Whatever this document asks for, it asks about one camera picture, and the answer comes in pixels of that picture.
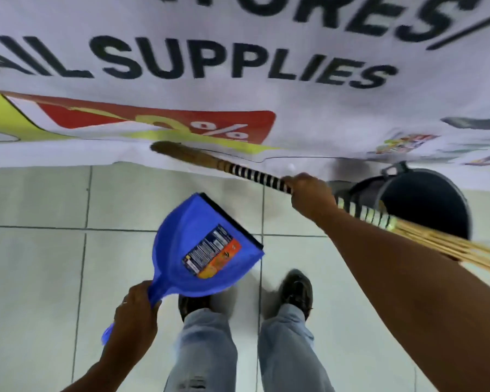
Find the person's light blue jeans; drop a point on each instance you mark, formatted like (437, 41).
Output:
(245, 355)

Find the person's right fingers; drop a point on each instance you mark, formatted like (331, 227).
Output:
(298, 185)

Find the person's right hand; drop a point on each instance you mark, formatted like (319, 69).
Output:
(311, 196)

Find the blue plastic dustpan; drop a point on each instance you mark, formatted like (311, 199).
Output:
(204, 246)

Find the person's left dark shoe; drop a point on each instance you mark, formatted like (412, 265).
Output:
(192, 304)

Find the person's right forearm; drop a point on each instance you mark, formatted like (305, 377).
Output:
(416, 302)

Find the person's right dark shoe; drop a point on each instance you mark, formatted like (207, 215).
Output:
(297, 291)

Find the white printed banner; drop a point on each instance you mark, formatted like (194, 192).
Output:
(269, 89)

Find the person's dark shoe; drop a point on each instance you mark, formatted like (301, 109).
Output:
(192, 304)
(297, 291)

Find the person's left forearm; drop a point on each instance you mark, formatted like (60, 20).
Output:
(93, 375)

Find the person's left hand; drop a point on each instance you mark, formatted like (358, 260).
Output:
(133, 322)

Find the black plastic bucket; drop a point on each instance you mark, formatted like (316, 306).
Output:
(426, 202)

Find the person's left thumb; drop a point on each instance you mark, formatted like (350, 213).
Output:
(156, 312)

